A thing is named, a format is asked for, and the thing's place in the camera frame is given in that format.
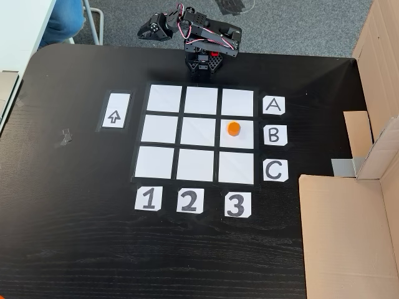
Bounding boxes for paper sheet letter A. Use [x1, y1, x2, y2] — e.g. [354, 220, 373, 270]
[262, 95, 286, 116]

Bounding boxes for paper sheet with arrow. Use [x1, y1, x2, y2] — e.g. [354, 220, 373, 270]
[95, 89, 135, 133]

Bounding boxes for paper sheet number 1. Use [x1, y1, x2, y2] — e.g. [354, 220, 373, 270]
[134, 186, 163, 212]

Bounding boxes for seated person's leg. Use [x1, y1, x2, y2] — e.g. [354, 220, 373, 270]
[39, 0, 87, 49]

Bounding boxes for paper sheet letter B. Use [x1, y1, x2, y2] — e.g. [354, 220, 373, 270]
[264, 125, 288, 146]

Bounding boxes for paper sheet number 2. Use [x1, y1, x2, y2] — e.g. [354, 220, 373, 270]
[176, 187, 205, 214]

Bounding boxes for white side table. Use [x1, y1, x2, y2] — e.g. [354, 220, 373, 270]
[0, 0, 59, 135]

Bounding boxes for grey metal chair frame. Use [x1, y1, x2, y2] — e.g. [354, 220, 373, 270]
[82, 0, 104, 46]

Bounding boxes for grey tape on cardboard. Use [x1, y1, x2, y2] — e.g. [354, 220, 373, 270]
[330, 158, 364, 177]

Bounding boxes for red white servo cable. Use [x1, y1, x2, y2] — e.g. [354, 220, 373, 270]
[175, 2, 235, 50]

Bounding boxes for brown cardboard screen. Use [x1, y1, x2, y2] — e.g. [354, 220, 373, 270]
[298, 0, 399, 299]

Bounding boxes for paper sheet number 3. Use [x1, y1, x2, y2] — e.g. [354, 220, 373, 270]
[224, 192, 252, 218]

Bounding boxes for crumpled clear tape pieces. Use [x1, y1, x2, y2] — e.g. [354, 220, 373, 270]
[54, 128, 74, 149]

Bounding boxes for paper sheet letter C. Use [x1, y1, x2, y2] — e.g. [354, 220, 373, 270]
[263, 159, 289, 182]

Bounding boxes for white nine-square grid sheet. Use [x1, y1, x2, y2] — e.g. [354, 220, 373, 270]
[130, 81, 260, 187]

